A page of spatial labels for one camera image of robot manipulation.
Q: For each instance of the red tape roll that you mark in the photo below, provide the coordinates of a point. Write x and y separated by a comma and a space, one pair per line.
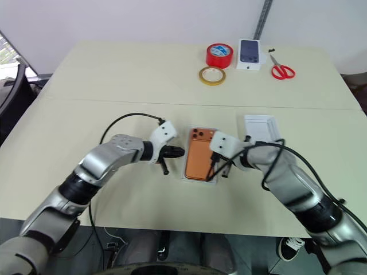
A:
219, 55

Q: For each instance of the dark bag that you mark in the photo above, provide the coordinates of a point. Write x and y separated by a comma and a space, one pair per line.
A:
357, 83

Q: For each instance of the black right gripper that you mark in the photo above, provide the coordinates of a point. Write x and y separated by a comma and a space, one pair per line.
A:
222, 162

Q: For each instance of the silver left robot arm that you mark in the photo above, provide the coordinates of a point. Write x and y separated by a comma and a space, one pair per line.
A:
103, 160

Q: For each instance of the phone box with dark print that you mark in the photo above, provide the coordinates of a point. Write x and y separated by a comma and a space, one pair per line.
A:
249, 55

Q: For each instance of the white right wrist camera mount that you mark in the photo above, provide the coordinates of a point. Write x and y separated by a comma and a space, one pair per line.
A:
223, 144

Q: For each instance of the yellow tape roll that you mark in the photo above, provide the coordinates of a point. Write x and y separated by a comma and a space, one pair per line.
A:
212, 76

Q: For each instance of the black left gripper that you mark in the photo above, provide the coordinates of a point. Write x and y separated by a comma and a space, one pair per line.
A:
165, 152

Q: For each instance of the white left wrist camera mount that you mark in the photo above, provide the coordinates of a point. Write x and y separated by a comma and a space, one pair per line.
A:
164, 134

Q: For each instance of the white phone box lid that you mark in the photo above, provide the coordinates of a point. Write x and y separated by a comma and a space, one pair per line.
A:
261, 127

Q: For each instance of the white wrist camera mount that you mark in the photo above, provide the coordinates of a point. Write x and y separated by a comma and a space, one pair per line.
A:
164, 134
223, 144

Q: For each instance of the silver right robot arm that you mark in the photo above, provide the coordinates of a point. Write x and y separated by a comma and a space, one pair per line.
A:
289, 183

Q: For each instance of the black office chair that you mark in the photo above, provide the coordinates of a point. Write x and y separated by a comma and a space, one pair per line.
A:
14, 94

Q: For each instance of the orange smartphone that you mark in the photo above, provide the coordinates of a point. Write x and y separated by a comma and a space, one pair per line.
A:
199, 156

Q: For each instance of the white phone box base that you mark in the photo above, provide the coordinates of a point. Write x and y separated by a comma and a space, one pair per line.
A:
200, 183

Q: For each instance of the black and white sneaker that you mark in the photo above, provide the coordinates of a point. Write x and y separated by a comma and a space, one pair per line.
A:
290, 248

